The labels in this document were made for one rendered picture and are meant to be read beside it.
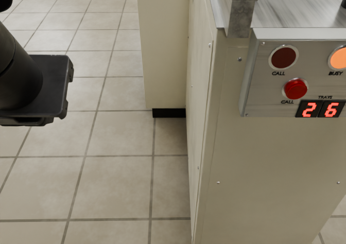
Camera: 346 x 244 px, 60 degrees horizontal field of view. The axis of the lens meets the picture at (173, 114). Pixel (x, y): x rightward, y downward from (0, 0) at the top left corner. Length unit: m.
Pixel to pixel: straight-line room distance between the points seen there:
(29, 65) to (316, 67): 0.36
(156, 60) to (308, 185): 0.79
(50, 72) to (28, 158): 1.16
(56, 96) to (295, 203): 0.62
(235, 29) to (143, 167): 0.98
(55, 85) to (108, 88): 1.42
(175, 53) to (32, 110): 0.98
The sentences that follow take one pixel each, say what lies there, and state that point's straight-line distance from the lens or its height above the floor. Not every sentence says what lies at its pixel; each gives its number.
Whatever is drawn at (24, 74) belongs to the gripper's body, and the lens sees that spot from 0.29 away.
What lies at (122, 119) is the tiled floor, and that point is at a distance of 1.52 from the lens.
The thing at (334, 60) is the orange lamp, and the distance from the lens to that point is 0.46.
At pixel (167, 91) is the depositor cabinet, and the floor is 0.19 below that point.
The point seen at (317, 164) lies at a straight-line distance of 0.68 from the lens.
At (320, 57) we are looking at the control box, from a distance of 0.46.
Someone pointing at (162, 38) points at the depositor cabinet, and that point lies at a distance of 1.22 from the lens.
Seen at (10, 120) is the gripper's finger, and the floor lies 0.83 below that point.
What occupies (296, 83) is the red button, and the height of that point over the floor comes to 0.77.
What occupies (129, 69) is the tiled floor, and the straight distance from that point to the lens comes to 1.86.
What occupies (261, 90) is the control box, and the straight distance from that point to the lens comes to 0.46.
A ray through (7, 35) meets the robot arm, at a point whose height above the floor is 0.92.
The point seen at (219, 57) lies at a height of 0.79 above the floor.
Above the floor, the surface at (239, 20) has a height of 0.86.
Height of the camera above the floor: 1.03
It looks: 42 degrees down
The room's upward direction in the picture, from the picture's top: straight up
